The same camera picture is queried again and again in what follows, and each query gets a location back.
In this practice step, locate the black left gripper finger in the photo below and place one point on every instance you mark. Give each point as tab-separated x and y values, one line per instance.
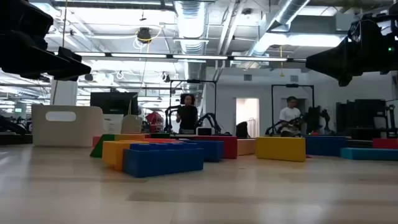
25	56
74	68

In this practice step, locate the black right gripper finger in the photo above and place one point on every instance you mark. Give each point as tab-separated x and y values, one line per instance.
367	49
329	60

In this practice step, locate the large orange-red toy brick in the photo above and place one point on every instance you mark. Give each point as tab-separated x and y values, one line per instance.
96	141
164	140

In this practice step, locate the small green toy brick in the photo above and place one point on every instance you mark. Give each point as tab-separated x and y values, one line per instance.
99	147

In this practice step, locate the large blue toy brick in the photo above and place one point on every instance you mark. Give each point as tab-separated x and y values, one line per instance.
163	161
325	145
213	151

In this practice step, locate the small yellow rounded brick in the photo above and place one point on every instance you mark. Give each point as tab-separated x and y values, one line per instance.
130	137

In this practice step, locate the small yellow-orange square brick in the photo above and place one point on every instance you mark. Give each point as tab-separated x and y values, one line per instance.
112	154

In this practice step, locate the large yellow toy brick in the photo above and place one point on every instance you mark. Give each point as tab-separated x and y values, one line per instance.
280	149

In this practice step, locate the large red toy brick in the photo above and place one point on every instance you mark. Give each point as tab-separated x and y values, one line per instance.
228	146
385	143

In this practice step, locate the black background robot arm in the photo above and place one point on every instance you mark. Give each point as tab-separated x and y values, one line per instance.
280	127
9	126
325	118
170	118
211	122

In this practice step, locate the white pillar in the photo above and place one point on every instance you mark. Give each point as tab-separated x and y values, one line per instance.
63	92

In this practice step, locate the black monitor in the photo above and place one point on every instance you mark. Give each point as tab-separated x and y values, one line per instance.
114	103

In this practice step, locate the white plastic bin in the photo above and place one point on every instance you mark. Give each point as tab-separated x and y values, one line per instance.
132	126
77	130

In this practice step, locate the black shelving unit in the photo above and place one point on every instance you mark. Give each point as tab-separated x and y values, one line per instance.
360	116

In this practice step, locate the person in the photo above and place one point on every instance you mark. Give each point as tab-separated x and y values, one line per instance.
289	116
187	116

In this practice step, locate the black ceiling dome fixture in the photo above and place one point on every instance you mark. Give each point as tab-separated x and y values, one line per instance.
144	34

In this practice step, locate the overhead light bar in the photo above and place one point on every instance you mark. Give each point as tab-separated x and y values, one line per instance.
169	57

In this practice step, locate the red bag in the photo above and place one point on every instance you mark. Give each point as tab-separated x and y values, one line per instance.
154	121

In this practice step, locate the large light blue brick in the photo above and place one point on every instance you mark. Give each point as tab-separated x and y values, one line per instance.
368	154

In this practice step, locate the black office chair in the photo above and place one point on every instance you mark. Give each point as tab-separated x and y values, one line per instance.
242	129

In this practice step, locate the black background rig frame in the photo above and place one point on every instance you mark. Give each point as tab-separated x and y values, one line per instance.
192	81
292	85

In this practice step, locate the silver ventilation duct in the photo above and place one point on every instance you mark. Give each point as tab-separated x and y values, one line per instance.
280	21
190	25

